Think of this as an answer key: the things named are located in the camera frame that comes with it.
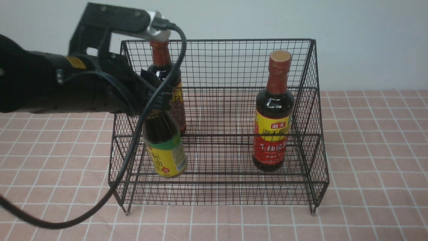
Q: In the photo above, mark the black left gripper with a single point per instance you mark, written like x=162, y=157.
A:
x=133, y=92

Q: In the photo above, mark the soy sauce bottle brown label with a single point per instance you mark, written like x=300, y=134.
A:
x=161, y=66

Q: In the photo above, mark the small bottle yellow cap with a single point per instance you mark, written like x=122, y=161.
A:
x=163, y=140

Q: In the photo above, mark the soy sauce bottle red label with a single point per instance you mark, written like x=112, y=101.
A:
x=273, y=115

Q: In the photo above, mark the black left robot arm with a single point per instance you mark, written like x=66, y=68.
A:
x=88, y=80

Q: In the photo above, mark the pink checkered tablecloth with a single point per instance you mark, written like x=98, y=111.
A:
x=56, y=168

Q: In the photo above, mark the black wire mesh rack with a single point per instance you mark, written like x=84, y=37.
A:
x=221, y=79

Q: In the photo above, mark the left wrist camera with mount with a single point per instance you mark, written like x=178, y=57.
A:
x=99, y=21

